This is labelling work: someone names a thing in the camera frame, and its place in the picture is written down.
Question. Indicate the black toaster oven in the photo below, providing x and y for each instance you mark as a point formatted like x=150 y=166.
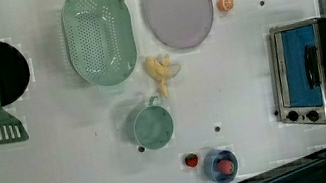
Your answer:
x=299 y=62

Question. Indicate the orange toy half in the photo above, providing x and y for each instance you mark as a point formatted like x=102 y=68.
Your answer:
x=225 y=5

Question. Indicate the red toy fruit in bowl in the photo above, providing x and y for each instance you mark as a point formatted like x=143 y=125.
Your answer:
x=226 y=167

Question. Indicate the blue small bowl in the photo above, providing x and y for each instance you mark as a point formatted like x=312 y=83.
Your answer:
x=211 y=169

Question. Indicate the grey round plate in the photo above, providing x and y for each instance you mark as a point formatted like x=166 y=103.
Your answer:
x=180 y=23

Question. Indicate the red toy strawberry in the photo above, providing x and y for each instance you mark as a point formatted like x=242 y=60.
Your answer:
x=191 y=160

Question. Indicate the peeled toy banana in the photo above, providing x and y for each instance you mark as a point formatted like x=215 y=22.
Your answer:
x=161 y=71

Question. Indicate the green oval colander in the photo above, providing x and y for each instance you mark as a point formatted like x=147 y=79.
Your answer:
x=100 y=40

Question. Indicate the green cup with handle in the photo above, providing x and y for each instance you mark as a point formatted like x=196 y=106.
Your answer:
x=149 y=124

